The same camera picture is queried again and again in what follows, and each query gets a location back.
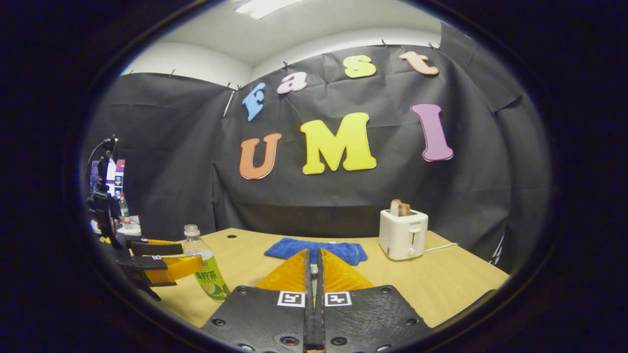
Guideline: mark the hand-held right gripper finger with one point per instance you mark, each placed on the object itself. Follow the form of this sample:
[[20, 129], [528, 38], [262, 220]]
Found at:
[[320, 318], [308, 318]]

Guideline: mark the blue towel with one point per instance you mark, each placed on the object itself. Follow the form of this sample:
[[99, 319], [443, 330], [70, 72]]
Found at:
[[343, 252]]

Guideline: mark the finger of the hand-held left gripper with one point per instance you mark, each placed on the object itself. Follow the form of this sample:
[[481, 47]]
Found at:
[[171, 268], [157, 249]]

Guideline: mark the white round object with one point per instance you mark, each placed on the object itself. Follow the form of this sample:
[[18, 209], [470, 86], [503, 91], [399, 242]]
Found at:
[[131, 229]]

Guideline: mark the white toaster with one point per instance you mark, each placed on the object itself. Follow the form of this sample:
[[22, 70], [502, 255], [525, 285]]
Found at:
[[400, 235]]

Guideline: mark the computer monitor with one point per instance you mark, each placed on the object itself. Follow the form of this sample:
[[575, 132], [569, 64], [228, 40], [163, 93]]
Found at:
[[117, 179]]

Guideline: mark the bread slice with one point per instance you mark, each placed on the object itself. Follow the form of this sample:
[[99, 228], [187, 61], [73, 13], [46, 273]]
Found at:
[[398, 208]]

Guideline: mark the red-cap plastic bottle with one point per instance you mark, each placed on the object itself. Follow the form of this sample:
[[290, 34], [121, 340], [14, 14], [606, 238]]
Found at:
[[124, 211]]

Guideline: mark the ceiling light panel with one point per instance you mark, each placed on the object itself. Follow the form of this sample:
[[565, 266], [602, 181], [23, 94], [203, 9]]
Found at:
[[265, 7]]

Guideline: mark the clear green-label water bottle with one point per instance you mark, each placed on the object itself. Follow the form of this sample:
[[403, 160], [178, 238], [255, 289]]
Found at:
[[213, 279]]

